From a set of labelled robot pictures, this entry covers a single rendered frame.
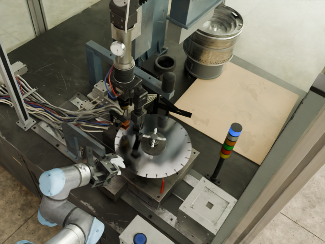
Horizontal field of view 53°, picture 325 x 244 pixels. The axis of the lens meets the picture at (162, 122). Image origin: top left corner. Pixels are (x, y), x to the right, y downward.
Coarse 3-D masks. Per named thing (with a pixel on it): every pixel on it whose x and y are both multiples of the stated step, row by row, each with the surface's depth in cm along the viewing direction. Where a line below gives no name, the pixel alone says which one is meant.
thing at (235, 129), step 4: (232, 124) 123; (236, 124) 123; (240, 124) 123; (232, 128) 122; (236, 128) 122; (240, 128) 122; (232, 132) 122; (236, 132) 121; (240, 132) 122; (236, 136) 123
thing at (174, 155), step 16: (128, 128) 143; (144, 128) 144; (160, 128) 145; (176, 128) 146; (128, 144) 138; (176, 144) 140; (128, 160) 133; (144, 160) 134; (160, 160) 135; (176, 160) 135; (144, 176) 129; (160, 176) 130
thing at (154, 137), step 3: (156, 129) 138; (144, 135) 136; (147, 135) 136; (153, 135) 135; (156, 135) 136; (150, 138) 136; (153, 138) 134; (156, 138) 135; (159, 138) 135; (162, 138) 135; (153, 141) 134; (156, 141) 137; (153, 144) 133
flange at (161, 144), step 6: (150, 132) 142; (156, 132) 142; (144, 138) 139; (144, 144) 137; (150, 144) 136; (156, 144) 136; (162, 144) 138; (144, 150) 136; (150, 150) 136; (156, 150) 136; (162, 150) 137
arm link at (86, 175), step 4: (76, 164) 106; (80, 164) 107; (84, 164) 107; (80, 168) 105; (84, 168) 106; (88, 168) 106; (84, 172) 104; (88, 172) 106; (84, 176) 104; (88, 176) 106; (84, 180) 104; (88, 180) 106; (80, 184) 104; (84, 184) 106
